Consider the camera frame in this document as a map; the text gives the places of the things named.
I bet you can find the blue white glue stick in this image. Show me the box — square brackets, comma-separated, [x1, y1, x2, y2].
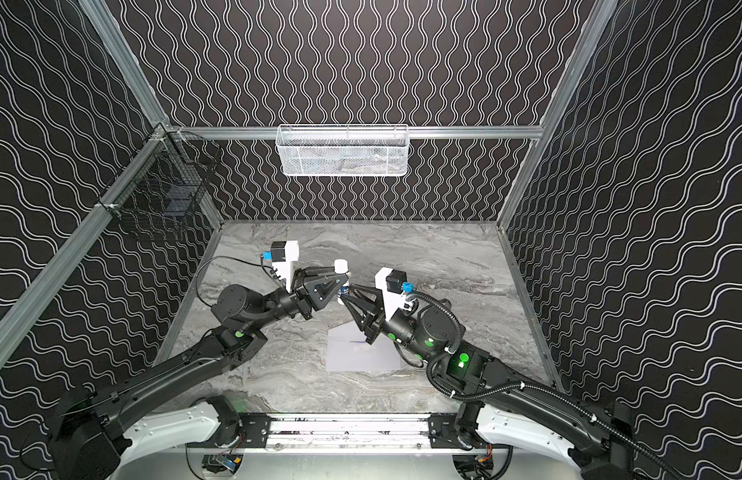
[333, 257, 351, 298]

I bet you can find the white envelope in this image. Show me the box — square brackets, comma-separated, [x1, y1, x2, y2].
[325, 322, 402, 373]

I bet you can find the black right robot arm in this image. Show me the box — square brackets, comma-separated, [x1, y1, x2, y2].
[340, 285, 634, 479]

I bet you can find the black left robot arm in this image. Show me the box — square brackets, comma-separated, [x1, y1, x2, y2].
[46, 267, 349, 479]

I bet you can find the aluminium back crossbar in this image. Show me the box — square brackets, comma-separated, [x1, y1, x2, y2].
[168, 124, 543, 141]

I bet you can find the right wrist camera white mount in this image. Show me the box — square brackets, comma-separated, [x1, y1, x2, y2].
[374, 267, 414, 321]

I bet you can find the white wire mesh basket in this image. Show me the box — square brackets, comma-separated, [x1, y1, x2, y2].
[275, 124, 411, 177]

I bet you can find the black wire basket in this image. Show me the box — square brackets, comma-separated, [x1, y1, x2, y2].
[106, 131, 221, 244]

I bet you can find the aluminium left side rail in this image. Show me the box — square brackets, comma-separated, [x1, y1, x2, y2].
[0, 125, 167, 371]

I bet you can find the aluminium corner post left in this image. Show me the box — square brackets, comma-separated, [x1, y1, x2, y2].
[79, 0, 170, 126]

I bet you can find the aluminium corner post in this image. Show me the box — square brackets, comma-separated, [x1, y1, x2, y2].
[79, 0, 170, 126]
[497, 0, 618, 231]

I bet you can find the aluminium corner post right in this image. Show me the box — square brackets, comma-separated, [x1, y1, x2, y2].
[497, 0, 618, 231]

